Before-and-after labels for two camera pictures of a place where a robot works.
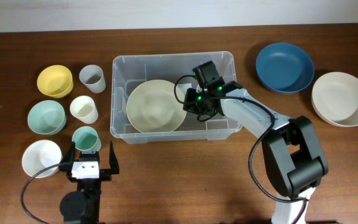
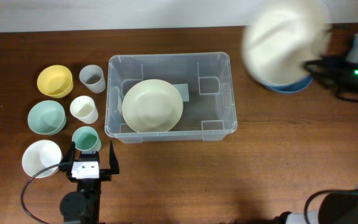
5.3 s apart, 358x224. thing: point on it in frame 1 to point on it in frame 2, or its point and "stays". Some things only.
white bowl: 40,154 stays
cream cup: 84,109 stays
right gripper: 189,105 to 337,66
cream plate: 341,99 to 280,37
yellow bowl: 55,81 stays
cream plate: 153,107 stays
